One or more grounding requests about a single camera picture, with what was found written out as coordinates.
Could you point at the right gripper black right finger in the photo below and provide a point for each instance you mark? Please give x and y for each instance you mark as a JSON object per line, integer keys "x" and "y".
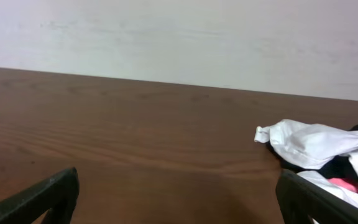
{"x": 303, "y": 202}

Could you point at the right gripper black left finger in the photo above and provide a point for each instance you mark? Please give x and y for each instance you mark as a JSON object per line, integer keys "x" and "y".
{"x": 55, "y": 197}

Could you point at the white printed t-shirt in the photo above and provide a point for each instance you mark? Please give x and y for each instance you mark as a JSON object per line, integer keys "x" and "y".
{"x": 311, "y": 146}

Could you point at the pink cloth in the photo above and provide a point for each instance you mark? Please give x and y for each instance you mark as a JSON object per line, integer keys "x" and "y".
{"x": 346, "y": 183}

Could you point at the black garment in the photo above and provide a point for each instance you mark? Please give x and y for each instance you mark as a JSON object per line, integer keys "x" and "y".
{"x": 339, "y": 167}

